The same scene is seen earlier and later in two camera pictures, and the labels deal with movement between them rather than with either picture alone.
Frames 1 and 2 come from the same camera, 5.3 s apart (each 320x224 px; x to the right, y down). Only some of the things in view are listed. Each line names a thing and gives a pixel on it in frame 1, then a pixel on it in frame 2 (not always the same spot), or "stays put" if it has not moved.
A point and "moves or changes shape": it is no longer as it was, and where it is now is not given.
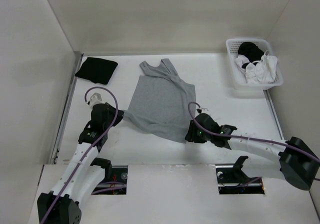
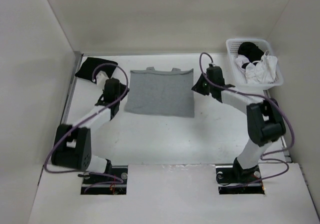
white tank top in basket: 262,72 stays put
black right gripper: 191,136 to 197,87
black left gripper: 119,117 to 122,88
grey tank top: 160,102 moves or changes shape
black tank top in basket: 251,52 stays put
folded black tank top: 97,70 stays put
